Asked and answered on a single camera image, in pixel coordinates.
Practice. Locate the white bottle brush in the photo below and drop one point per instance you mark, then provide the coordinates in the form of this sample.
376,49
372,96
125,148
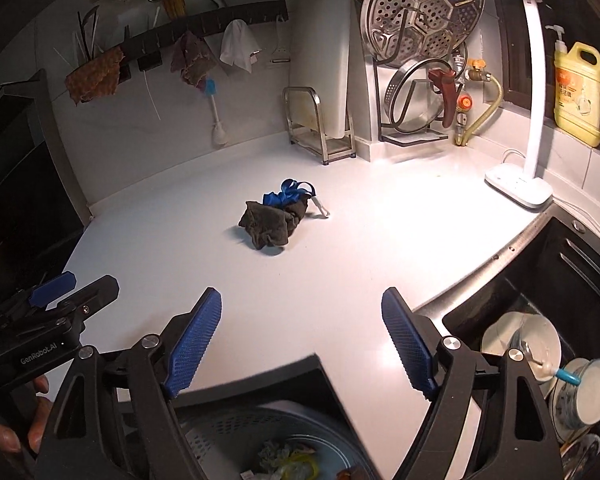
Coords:
219,132

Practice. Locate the steel peeler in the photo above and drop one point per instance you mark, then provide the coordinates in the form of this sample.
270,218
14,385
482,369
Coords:
280,55

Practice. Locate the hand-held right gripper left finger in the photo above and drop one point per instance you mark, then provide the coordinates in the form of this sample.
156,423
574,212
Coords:
195,340

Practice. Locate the perforated steel steamer plate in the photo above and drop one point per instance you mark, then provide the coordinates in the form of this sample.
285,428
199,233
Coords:
420,10

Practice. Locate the brown hanging cloth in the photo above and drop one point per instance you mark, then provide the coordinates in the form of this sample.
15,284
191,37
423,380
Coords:
95,77

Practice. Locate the white hanging cloth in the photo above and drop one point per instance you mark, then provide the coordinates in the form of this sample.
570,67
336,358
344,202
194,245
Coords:
237,45

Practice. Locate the black hook rail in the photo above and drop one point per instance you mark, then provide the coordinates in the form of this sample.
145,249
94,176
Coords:
230,15

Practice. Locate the white cutting board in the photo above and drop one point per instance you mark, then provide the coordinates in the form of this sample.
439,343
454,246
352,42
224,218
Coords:
325,50

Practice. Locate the dark grey cloth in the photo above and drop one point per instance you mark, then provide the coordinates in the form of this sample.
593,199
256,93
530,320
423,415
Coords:
270,222

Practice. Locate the patterned dish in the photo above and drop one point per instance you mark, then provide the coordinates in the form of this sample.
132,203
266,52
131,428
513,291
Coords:
582,457

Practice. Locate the grey perforated bin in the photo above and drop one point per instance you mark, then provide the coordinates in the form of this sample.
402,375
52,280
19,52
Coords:
230,425

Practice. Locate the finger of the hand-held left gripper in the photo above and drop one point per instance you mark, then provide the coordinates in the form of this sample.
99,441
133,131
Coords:
97,290
55,287

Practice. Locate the yellow scrub cloth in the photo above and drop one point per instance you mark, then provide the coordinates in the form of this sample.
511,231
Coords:
174,5

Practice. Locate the white desk lamp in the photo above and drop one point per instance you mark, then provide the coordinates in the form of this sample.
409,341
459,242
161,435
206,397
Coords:
520,190

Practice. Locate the mauve hanging cloth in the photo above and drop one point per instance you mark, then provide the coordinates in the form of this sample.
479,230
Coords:
192,60

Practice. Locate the yellow detergent bottle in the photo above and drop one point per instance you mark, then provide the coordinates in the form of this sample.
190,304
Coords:
577,95

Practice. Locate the person's left hand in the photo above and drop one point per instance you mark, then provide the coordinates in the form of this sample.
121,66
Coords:
37,410

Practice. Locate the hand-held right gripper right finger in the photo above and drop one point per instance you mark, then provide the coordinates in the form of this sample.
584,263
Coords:
410,345

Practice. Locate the steel board rack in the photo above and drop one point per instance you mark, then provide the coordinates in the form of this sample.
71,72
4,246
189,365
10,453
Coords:
321,130

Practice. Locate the dark kitchen appliance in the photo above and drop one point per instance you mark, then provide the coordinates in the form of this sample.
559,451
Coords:
25,185

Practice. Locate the brass gas valve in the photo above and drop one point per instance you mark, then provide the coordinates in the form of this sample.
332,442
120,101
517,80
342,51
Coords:
477,72

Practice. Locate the black sink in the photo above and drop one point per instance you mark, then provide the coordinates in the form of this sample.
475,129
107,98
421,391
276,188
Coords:
555,270

